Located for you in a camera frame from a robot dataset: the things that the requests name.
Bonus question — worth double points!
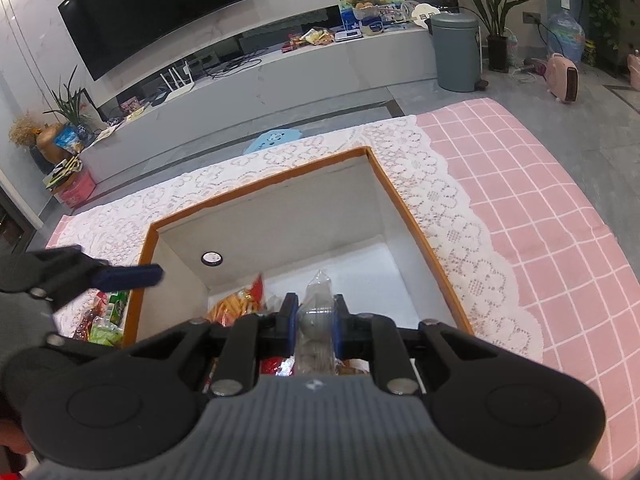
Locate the brown gourd vase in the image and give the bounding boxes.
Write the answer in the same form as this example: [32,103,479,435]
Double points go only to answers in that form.
[35,125,72,164]

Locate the small red snack packet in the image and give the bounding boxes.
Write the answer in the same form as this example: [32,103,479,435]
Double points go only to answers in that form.
[74,307,108,342]

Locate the pink space heater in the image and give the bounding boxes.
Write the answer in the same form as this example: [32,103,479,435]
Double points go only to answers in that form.
[545,52,581,104]

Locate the white router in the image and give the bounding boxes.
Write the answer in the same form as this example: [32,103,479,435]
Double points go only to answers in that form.
[160,60,196,97]

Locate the blue water jug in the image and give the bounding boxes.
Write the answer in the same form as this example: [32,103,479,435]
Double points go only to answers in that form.
[546,9,586,66]

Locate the leafy pothos plant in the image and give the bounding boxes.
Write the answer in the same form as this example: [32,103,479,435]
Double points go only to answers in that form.
[577,0,622,67]

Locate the green tube snack packet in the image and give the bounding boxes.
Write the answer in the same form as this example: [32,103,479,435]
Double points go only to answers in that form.
[106,290,132,326]

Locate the dried flower bunch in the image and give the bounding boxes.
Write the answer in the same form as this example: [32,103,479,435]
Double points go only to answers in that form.
[9,112,49,149]

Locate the clear plastic snack bag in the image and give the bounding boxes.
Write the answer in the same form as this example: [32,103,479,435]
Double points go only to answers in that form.
[296,269,337,377]

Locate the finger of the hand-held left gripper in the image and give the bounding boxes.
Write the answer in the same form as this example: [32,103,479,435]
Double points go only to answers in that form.
[42,332,123,361]
[0,244,164,312]

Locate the grey white television console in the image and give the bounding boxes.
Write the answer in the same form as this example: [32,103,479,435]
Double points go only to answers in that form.
[75,2,451,187]

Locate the large red snack packet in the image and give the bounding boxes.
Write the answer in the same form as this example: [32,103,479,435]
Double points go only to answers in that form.
[257,355,297,377]

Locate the light green snack packet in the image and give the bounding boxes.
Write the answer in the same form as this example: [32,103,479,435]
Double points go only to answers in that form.
[89,324,125,347]

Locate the pink checked cloth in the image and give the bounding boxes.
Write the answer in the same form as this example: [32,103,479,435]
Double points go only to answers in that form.
[415,99,640,480]

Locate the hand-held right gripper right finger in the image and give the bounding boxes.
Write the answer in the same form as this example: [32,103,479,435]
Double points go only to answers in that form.
[331,293,482,396]

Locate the pink storage box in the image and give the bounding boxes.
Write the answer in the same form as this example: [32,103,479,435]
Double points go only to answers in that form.
[52,167,97,207]

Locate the long leaf plant black pot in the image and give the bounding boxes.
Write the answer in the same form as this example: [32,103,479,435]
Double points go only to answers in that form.
[439,0,539,74]

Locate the person's left hand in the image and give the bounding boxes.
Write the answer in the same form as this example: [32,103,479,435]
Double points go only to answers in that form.
[0,417,32,456]

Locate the snack pile on console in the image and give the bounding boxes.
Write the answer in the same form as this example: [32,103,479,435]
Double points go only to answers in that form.
[282,27,335,54]

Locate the slim leaf potted plant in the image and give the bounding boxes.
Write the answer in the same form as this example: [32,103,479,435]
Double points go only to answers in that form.
[42,65,102,132]

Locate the orange cardboard box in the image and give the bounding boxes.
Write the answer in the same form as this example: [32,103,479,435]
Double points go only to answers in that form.
[121,146,475,397]

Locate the blue plastic stool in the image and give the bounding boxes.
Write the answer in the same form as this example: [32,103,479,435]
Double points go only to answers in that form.
[242,127,304,157]

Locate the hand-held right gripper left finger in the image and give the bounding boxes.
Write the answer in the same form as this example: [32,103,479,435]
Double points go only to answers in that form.
[150,293,301,397]

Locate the grey trash bin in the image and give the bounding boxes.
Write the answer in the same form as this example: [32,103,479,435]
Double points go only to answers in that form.
[429,11,482,93]

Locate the black flat television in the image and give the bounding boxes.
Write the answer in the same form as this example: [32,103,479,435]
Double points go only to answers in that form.
[57,0,253,82]

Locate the blue snack bag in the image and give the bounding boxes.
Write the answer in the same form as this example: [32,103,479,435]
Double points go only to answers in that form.
[54,125,85,155]

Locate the orange stick snack bag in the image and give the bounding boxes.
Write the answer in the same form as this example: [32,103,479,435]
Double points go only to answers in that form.
[206,274,281,329]

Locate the black cables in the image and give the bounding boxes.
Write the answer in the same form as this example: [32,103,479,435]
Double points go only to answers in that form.
[210,54,264,79]

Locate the blue white box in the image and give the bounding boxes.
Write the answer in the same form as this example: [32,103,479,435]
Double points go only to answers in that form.
[345,7,386,36]

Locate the white round hand fan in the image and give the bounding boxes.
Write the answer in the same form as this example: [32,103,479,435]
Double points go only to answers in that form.
[412,2,441,29]

